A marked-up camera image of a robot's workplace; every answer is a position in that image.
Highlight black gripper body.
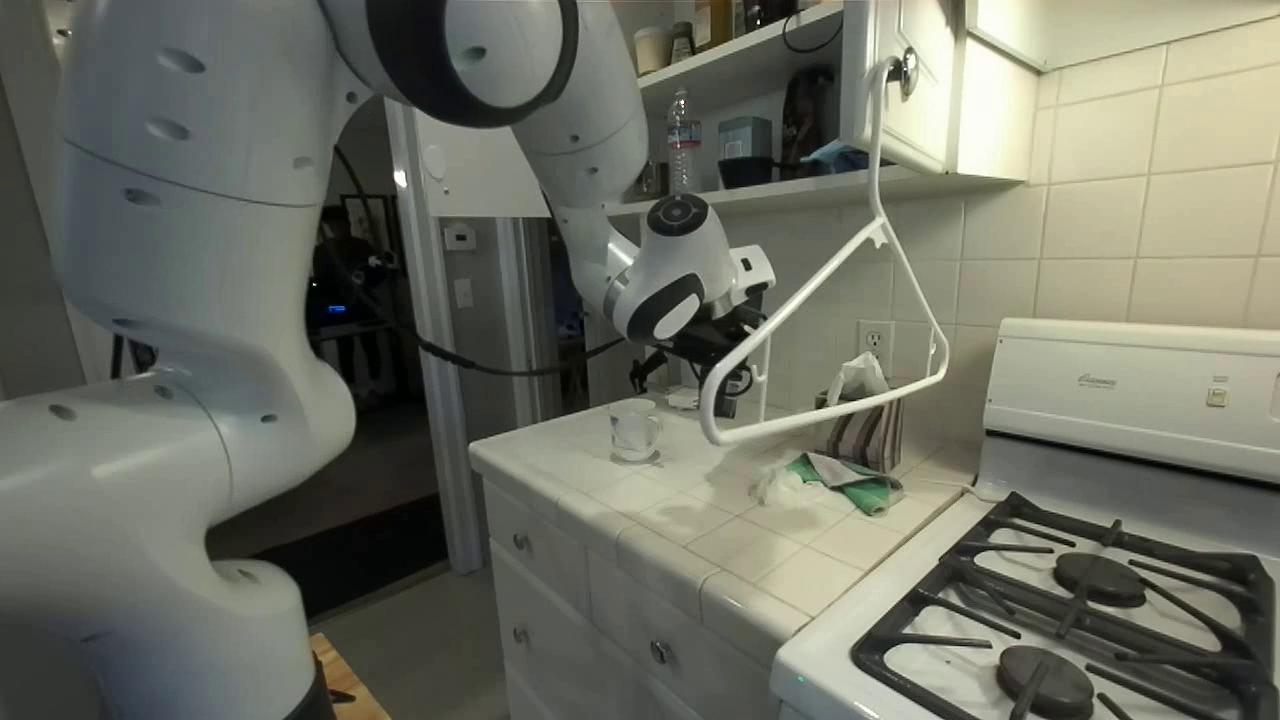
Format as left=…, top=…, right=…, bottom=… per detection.
left=652, top=317, right=759, bottom=380

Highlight white mug blue flowers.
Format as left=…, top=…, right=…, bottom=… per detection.
left=602, top=394, right=668, bottom=467

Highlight striped dish towel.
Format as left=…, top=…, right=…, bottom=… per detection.
left=815, top=347, right=904, bottom=476

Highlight green cloth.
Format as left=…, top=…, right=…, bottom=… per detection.
left=782, top=449, right=909, bottom=518

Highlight black bowl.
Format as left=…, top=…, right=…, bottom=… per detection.
left=716, top=155, right=782, bottom=191

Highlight clear water bottle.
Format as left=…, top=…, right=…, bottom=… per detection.
left=664, top=85, right=709, bottom=201

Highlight white plastic clothes hanger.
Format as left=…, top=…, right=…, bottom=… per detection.
left=697, top=48, right=957, bottom=450

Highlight clear plastic container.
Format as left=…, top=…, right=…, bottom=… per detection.
left=716, top=116, right=779, bottom=166

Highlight blue cloth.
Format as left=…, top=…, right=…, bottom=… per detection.
left=800, top=136, right=878, bottom=181

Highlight white base cabinet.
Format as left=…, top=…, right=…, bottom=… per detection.
left=476, top=471, right=810, bottom=720

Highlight dark tall jar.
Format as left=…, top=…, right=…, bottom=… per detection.
left=776, top=65, right=840, bottom=177

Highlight black stove grate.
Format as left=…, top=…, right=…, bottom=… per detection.
left=846, top=488, right=1280, bottom=720

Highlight white ceramic jar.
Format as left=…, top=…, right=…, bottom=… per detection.
left=626, top=21, right=672, bottom=80

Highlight black floor mat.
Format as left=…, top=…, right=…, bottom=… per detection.
left=212, top=491, right=450, bottom=620

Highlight white gas stove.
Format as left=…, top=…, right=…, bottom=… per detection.
left=766, top=317, right=1280, bottom=720

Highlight black burner cap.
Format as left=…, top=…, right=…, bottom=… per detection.
left=990, top=644, right=1097, bottom=720
left=1051, top=547, right=1152, bottom=612

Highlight wooden board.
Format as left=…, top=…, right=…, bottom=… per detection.
left=308, top=631, right=392, bottom=720

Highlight white wall cupboard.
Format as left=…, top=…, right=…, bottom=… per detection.
left=602, top=0, right=966, bottom=221

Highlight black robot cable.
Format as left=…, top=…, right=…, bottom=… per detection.
left=323, top=136, right=630, bottom=385

